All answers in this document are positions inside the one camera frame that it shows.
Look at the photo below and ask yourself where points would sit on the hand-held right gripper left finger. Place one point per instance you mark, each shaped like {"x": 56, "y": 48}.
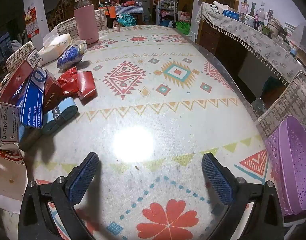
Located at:
{"x": 84, "y": 180}

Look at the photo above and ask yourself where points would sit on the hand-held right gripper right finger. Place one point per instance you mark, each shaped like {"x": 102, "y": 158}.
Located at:
{"x": 216, "y": 180}

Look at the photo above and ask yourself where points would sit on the purple plastic basket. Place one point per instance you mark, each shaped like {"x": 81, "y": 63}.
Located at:
{"x": 295, "y": 170}

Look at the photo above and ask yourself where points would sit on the brown packet with barcode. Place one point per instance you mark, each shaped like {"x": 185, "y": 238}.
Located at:
{"x": 15, "y": 80}

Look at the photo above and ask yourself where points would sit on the blue white snack bag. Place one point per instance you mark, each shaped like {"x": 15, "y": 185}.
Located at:
{"x": 69, "y": 56}

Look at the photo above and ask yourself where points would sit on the light blue sleeve box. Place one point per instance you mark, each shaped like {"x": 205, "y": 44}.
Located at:
{"x": 64, "y": 108}

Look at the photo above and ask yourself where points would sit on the red white striped box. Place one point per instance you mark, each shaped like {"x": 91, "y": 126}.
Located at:
{"x": 5, "y": 153}

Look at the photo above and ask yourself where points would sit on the dark red lettered box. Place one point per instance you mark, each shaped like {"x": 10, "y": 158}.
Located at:
{"x": 51, "y": 92}

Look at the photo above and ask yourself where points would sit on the white medicine box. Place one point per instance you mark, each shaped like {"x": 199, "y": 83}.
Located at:
{"x": 8, "y": 122}

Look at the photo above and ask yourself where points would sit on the crumpled red wrapper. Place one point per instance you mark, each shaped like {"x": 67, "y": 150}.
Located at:
{"x": 69, "y": 80}

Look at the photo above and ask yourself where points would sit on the patterned chair beside basket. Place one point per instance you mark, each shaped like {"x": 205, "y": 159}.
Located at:
{"x": 292, "y": 100}

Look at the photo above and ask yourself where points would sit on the white tissue pack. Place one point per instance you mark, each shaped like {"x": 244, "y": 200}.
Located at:
{"x": 54, "y": 48}

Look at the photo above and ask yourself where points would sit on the dark wooden sideboard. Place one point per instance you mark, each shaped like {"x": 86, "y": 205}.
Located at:
{"x": 217, "y": 45}

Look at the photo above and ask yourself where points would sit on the small patterned chair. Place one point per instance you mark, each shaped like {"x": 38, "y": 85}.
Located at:
{"x": 20, "y": 52}

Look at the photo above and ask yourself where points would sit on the sideboard with lace cloth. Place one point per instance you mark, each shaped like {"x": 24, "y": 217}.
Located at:
{"x": 250, "y": 35}

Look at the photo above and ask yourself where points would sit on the white plastic bag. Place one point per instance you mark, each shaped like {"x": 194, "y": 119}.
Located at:
{"x": 16, "y": 45}

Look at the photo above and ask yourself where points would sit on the patterned chair back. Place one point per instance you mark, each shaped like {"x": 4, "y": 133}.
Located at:
{"x": 66, "y": 27}

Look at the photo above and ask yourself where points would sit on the blue crates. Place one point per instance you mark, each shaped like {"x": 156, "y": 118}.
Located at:
{"x": 1, "y": 50}

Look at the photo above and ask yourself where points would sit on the green bag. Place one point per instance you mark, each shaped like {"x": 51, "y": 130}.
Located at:
{"x": 183, "y": 28}

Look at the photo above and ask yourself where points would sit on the pink thermos bottle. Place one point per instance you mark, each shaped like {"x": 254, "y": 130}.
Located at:
{"x": 85, "y": 22}

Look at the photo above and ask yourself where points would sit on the teal bag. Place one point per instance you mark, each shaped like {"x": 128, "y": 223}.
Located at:
{"x": 126, "y": 20}

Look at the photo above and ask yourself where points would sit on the blue tissue box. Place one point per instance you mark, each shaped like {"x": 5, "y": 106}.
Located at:
{"x": 230, "y": 15}

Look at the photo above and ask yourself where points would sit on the pink plastic bottle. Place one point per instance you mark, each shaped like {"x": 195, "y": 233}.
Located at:
{"x": 260, "y": 15}

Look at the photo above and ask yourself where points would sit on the white shelf rack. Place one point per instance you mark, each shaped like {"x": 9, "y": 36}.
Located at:
{"x": 166, "y": 12}

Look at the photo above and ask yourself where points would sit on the blue checkered cloth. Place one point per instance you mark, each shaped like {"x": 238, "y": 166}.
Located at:
{"x": 129, "y": 10}

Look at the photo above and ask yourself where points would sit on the red wall calendar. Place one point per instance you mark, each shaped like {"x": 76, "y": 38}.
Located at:
{"x": 32, "y": 22}

